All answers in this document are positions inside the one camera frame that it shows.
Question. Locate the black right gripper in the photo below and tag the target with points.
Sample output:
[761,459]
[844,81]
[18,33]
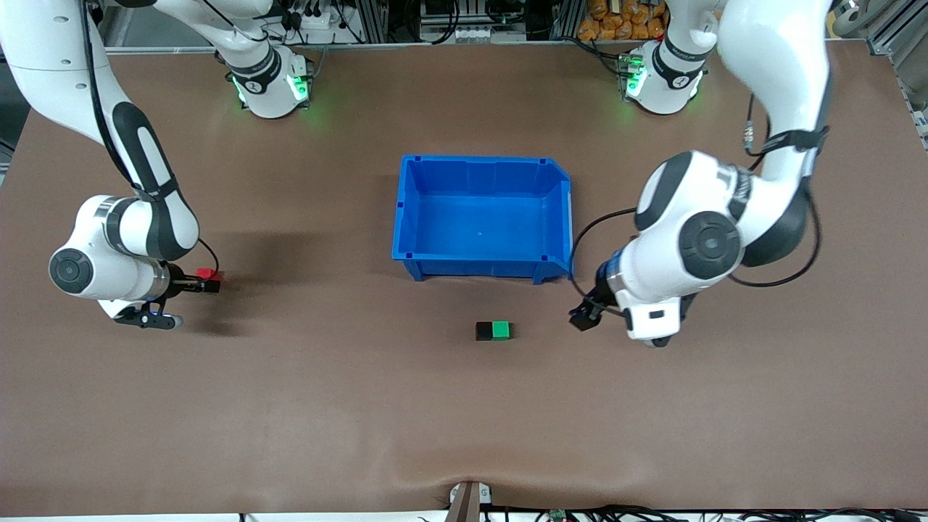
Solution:
[180,282]

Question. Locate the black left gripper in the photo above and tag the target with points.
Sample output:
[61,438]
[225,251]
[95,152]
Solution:
[597,301]

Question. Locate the red cube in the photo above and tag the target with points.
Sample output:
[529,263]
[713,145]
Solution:
[206,273]

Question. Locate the green cube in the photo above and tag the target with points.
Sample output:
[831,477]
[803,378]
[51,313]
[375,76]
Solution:
[501,330]

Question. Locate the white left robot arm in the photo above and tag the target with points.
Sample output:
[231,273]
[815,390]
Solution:
[768,58]

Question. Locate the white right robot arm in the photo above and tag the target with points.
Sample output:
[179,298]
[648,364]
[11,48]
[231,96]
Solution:
[43,43]

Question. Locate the black cube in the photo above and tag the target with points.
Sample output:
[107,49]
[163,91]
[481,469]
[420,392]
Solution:
[483,331]

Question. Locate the blue plastic storage bin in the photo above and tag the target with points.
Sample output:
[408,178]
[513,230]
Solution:
[478,232]

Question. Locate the white power strip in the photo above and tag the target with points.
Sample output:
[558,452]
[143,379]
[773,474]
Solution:
[319,20]

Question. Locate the orange objects pile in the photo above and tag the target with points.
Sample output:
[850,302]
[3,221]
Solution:
[609,22]

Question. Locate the white terminal block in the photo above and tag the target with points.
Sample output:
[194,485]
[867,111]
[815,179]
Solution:
[475,32]

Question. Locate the aluminium table edge rail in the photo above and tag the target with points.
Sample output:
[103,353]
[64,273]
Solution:
[471,45]

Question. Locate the aluminium frame post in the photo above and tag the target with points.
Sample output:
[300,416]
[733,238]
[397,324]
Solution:
[895,29]
[565,18]
[370,18]

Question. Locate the perforated aluminium side rail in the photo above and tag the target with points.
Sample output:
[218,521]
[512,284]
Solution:
[919,116]

